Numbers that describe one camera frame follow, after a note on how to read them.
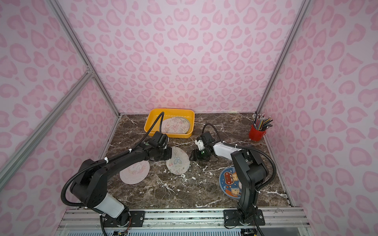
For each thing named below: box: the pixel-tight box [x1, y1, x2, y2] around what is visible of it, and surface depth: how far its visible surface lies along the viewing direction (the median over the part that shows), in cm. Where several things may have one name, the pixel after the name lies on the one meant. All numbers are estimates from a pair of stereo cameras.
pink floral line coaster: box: [160, 117, 190, 134], surface depth 112 cm
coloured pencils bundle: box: [252, 113, 275, 132], surface depth 97 cm
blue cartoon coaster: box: [219, 166, 243, 199], surface depth 86 cm
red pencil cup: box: [249, 124, 267, 142], surface depth 100 cm
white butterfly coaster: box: [166, 146, 191, 176], surface depth 92 cm
